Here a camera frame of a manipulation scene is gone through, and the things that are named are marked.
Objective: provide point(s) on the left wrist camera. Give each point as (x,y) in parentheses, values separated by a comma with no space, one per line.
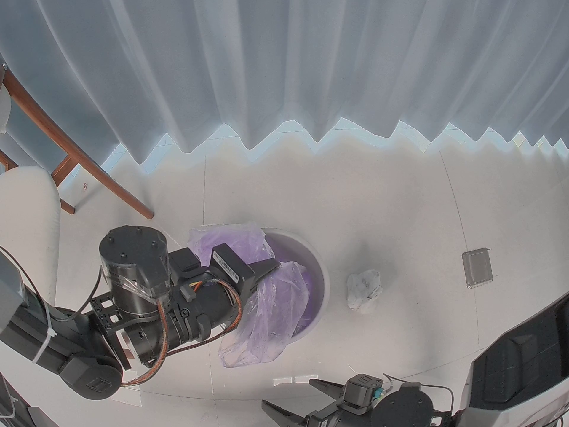
(184,263)

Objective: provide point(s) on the crumpled white paper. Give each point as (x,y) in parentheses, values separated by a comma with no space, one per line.
(364,291)

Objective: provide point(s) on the purple plastic bag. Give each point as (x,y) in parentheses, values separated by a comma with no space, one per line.
(275,309)

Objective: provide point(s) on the white cushioned wooden chair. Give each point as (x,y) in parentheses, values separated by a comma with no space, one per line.
(26,220)

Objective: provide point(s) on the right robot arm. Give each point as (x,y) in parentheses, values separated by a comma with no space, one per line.
(511,363)

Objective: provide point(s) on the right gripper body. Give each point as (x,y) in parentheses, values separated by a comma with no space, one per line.
(329,418)

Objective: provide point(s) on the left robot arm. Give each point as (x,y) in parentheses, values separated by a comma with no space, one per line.
(133,256)

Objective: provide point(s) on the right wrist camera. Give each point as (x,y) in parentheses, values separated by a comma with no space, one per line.
(360,392)

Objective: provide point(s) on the white trash bin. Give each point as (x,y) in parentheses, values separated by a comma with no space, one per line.
(326,291)

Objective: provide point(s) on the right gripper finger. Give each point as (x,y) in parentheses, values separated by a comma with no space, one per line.
(286,418)
(331,392)

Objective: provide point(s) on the white curtain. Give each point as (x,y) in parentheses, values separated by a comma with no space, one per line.
(284,51)

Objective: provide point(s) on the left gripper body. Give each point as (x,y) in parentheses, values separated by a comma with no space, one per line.
(213,309)

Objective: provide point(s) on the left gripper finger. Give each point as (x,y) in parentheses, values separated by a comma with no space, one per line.
(262,272)

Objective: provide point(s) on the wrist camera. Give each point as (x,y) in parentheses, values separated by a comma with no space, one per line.
(360,392)
(184,263)

